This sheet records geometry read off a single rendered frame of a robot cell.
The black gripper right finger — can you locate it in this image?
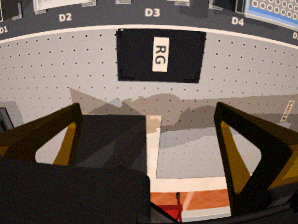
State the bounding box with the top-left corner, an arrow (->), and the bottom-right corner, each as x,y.
214,102 -> 298,216

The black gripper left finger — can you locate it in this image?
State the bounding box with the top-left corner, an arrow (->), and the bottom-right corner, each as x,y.
0,103 -> 83,166

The black rectangular pad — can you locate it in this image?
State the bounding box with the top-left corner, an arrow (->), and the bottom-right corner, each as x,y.
116,28 -> 206,84

